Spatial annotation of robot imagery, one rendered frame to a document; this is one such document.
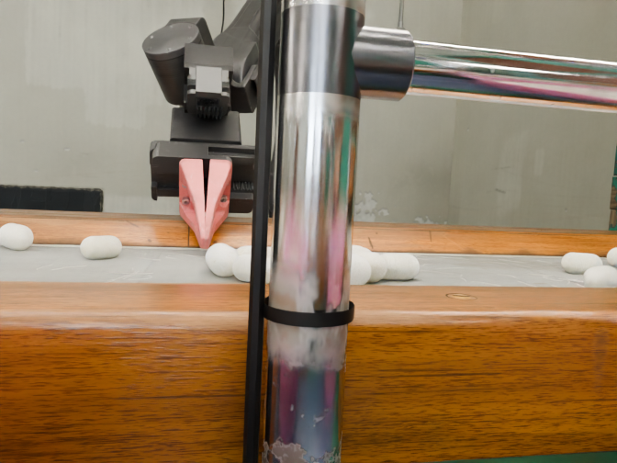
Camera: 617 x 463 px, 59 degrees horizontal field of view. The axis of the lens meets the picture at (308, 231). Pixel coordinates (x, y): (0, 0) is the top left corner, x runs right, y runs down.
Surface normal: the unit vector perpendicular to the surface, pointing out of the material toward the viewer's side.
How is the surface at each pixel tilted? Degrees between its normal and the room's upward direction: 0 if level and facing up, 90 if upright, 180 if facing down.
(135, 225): 45
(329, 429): 90
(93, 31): 90
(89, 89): 90
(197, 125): 41
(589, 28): 90
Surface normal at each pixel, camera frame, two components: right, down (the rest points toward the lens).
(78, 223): 0.18, -0.64
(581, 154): -0.96, -0.02
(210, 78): 0.22, -0.14
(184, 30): -0.19, -0.66
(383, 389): 0.20, 0.09
